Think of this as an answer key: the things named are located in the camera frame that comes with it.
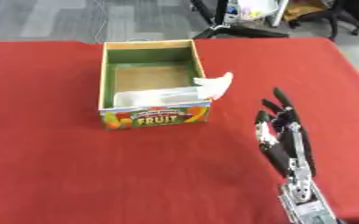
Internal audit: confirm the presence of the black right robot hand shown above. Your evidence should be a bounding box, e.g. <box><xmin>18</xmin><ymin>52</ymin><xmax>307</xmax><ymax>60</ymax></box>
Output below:
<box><xmin>253</xmin><ymin>87</ymin><xmax>318</xmax><ymax>179</ymax></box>

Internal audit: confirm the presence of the cardboard box with green inside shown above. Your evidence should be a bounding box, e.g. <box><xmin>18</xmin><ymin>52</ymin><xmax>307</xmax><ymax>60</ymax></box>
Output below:
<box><xmin>96</xmin><ymin>38</ymin><xmax>214</xmax><ymax>131</ymax></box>

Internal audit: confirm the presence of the black tripod stand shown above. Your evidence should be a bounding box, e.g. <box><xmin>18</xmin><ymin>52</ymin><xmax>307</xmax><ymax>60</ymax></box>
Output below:
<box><xmin>188</xmin><ymin>0</ymin><xmax>292</xmax><ymax>39</ymax></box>

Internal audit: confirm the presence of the white board with prints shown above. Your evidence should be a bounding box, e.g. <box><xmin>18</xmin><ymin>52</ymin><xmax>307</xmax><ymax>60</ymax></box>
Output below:
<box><xmin>222</xmin><ymin>0</ymin><xmax>290</xmax><ymax>28</ymax></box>

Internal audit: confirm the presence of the black chair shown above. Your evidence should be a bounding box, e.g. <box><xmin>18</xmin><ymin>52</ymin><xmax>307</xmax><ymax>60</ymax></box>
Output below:
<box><xmin>282</xmin><ymin>0</ymin><xmax>359</xmax><ymax>41</ymax></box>

